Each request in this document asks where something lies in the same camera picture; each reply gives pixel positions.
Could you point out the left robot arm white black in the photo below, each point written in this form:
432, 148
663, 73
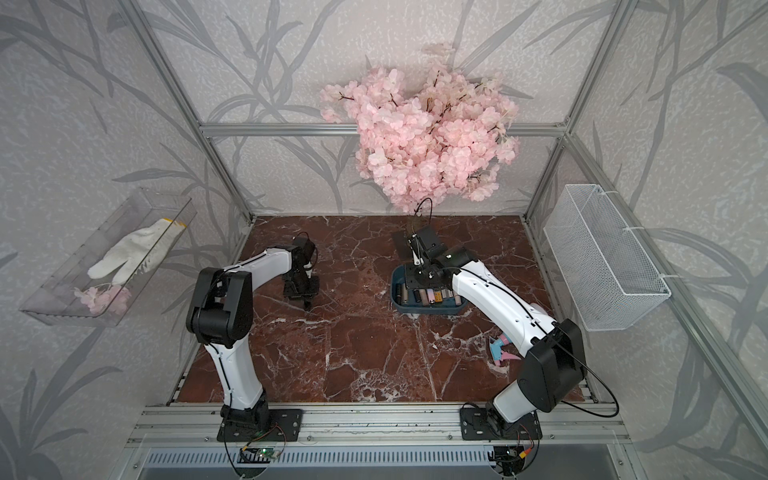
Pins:
220, 317

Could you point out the teal plastic storage box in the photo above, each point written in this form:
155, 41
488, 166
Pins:
448, 308

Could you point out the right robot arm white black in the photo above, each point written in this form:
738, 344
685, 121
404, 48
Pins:
553, 359

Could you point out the right circuit board with wires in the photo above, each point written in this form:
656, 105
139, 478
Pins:
509, 461

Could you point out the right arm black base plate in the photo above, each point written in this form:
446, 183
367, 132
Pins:
485, 423

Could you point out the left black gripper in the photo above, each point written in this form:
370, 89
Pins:
314, 290

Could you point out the white wire mesh basket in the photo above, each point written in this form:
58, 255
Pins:
610, 277

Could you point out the white work glove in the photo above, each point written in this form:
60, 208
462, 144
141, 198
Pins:
138, 252

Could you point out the aluminium front rail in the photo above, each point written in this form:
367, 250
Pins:
368, 424

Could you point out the left green circuit board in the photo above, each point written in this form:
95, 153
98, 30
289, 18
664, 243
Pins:
259, 455

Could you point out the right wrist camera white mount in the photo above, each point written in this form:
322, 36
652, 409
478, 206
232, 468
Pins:
414, 245

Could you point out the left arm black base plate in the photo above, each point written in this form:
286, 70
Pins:
278, 425

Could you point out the pink cherry blossom tree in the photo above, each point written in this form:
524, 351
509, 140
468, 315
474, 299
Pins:
449, 139

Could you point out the pink teal toy object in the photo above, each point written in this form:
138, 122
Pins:
498, 354

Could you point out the pink flower sprig on shelf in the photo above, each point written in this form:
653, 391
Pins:
104, 298

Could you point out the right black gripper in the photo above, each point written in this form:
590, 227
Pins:
410, 281

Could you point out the clear acrylic wall shelf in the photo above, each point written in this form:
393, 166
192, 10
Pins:
98, 284

